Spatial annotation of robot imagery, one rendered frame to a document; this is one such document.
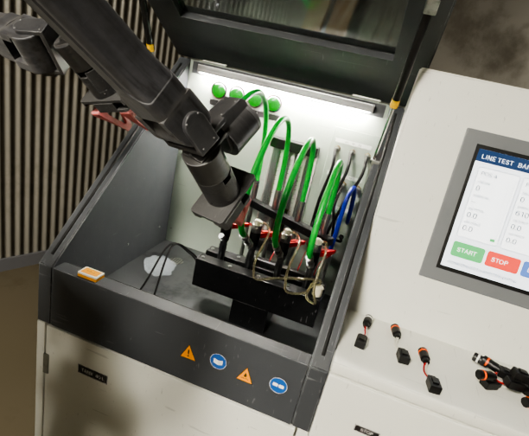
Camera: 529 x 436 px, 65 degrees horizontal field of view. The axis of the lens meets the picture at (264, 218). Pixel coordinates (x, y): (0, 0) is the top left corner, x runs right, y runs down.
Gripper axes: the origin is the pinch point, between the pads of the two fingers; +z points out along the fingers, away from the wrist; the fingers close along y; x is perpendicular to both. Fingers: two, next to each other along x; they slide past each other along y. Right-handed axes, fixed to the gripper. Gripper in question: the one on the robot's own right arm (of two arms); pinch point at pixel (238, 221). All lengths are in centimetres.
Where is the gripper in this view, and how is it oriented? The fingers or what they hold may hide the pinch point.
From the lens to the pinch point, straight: 74.0
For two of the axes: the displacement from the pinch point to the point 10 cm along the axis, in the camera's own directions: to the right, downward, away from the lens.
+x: -8.3, -3.5, 4.4
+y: 5.2, -7.8, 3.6
